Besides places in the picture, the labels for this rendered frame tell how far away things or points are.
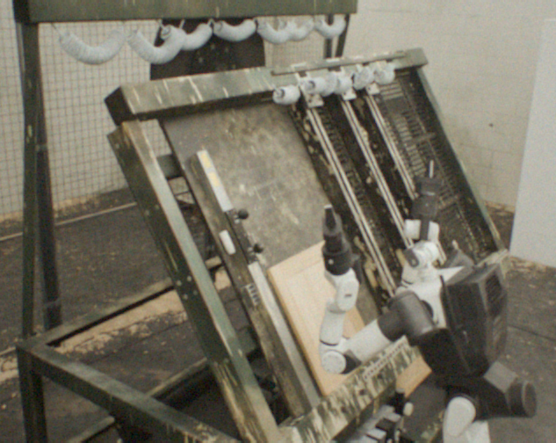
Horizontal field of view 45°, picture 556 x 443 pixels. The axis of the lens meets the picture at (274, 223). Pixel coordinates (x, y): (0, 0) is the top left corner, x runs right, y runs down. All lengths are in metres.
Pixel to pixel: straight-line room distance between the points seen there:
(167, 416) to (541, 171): 4.44
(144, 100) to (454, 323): 1.18
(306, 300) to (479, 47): 5.71
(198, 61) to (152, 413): 1.52
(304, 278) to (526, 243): 4.10
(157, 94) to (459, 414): 1.42
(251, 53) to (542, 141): 3.37
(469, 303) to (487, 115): 5.83
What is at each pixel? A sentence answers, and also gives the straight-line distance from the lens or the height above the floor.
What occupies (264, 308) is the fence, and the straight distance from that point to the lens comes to 2.31.
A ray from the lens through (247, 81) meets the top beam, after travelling 2.58.
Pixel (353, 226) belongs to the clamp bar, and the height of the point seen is 1.31.
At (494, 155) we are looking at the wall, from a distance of 7.91.
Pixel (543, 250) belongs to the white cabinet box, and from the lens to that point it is 6.38.
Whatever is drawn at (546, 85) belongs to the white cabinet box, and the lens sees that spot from 6.12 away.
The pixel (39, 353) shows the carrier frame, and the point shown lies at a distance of 3.00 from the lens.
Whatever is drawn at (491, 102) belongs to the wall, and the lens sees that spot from 7.85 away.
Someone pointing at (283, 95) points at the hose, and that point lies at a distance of 2.60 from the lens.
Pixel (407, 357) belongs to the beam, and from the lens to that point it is 2.86.
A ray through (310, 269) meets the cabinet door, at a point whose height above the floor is 1.24.
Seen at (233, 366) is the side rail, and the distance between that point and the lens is 2.14.
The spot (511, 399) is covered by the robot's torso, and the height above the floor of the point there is 1.04.
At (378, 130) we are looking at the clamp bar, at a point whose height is 1.61.
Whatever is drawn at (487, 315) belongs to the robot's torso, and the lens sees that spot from 2.16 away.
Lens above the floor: 2.24
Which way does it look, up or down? 19 degrees down
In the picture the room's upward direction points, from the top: 2 degrees clockwise
